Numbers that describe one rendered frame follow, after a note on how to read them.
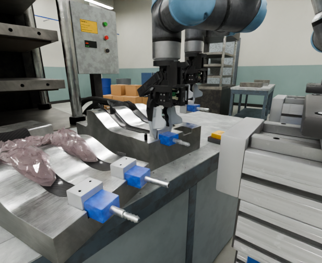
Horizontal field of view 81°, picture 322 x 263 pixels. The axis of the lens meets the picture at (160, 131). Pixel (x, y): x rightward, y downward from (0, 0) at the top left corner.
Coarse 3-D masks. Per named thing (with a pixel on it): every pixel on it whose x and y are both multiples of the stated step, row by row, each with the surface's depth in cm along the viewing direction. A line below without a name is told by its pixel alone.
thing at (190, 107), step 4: (188, 100) 84; (192, 100) 84; (188, 104) 81; (192, 104) 81; (196, 104) 81; (180, 108) 84; (184, 108) 82; (188, 108) 81; (192, 108) 80; (196, 108) 80; (200, 108) 79; (204, 108) 78; (180, 112) 84; (184, 112) 83; (188, 112) 84
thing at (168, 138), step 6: (168, 126) 58; (150, 132) 57; (162, 132) 56; (168, 132) 56; (156, 138) 55; (162, 138) 54; (168, 138) 52; (174, 138) 53; (168, 144) 53; (180, 144) 52; (186, 144) 50
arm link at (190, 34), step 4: (188, 32) 72; (192, 32) 71; (196, 32) 71; (200, 32) 71; (204, 32) 71; (188, 36) 72; (192, 36) 71; (196, 36) 71; (200, 36) 71; (204, 36) 73; (188, 40) 72; (192, 40) 76; (196, 40) 76; (200, 40) 72
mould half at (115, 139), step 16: (96, 112) 72; (128, 112) 78; (144, 112) 83; (80, 128) 83; (96, 128) 72; (112, 128) 67; (144, 128) 67; (192, 128) 65; (112, 144) 66; (128, 144) 58; (144, 144) 53; (160, 144) 55; (176, 144) 61; (192, 144) 67; (144, 160) 54; (160, 160) 56
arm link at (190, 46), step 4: (184, 44) 75; (188, 44) 73; (192, 44) 72; (196, 44) 72; (200, 44) 72; (184, 48) 75; (188, 48) 73; (192, 48) 72; (196, 48) 72; (200, 48) 73; (184, 52) 76; (188, 52) 74; (192, 52) 73; (196, 52) 73; (200, 52) 74
